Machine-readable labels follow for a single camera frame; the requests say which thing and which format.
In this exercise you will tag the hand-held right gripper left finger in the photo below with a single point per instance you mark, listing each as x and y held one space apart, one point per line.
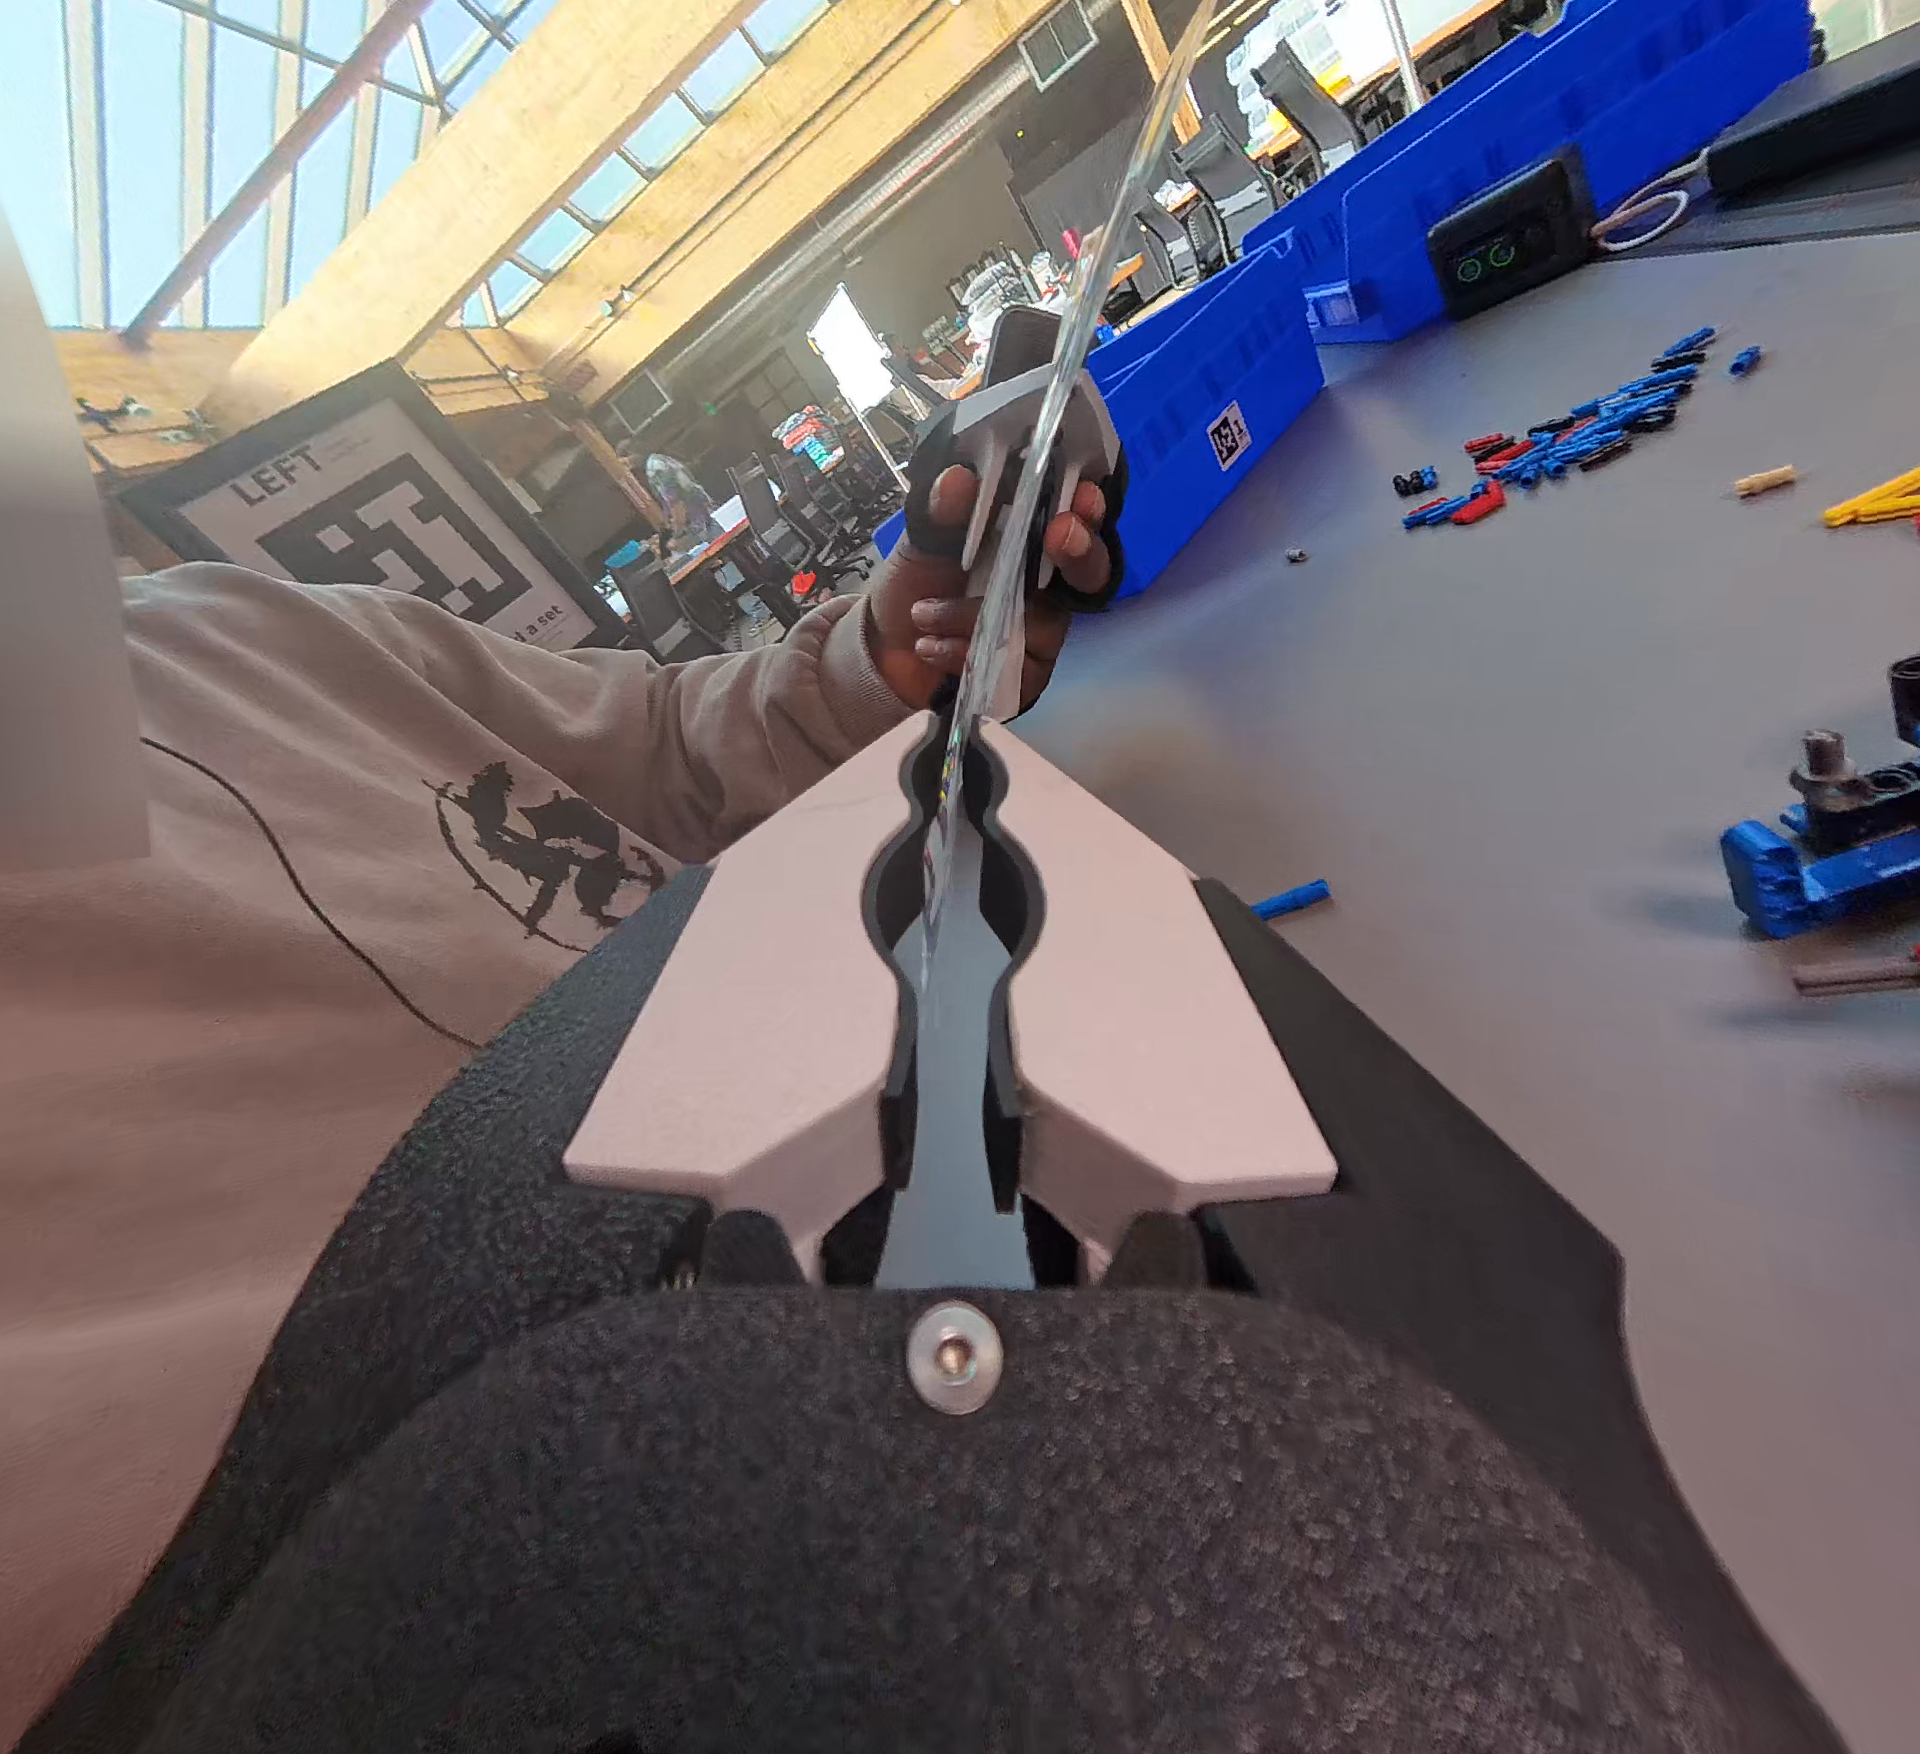
751 1019

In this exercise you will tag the white sign with black squares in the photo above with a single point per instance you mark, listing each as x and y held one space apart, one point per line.
376 508

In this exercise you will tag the toy brick race car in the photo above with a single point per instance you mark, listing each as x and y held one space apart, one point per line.
1829 838

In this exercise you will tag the small tan bushing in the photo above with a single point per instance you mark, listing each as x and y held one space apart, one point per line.
1764 480

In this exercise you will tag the person's left forearm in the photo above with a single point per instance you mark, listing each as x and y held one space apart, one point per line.
525 674

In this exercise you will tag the black office chair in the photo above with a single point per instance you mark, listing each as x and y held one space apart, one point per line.
757 525
1297 103
824 503
1208 194

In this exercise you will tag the blue connector pin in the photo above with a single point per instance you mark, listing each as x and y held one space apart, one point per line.
1288 901

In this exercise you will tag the pile of blue red pins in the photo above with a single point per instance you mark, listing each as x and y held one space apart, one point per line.
1575 433

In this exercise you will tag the grey desk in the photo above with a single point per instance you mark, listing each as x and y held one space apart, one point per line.
1500 808

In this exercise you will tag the person's left hand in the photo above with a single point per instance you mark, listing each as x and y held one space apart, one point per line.
915 630

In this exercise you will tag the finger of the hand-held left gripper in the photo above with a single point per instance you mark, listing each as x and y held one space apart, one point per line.
1087 441
997 426

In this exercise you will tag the person's torso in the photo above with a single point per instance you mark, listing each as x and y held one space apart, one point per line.
180 1110

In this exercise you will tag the black flat power brick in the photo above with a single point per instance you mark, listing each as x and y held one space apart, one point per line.
1816 127

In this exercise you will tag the pile of mixed coloured pieces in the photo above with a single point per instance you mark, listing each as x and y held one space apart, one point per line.
1875 503

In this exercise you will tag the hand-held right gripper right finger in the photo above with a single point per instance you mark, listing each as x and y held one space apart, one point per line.
1170 1035

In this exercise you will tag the empty blue bin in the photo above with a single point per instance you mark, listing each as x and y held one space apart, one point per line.
1575 88

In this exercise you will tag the small black box device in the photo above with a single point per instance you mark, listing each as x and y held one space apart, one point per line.
1507 238

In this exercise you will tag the silver sticker sheet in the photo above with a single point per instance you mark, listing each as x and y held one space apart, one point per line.
1049 403

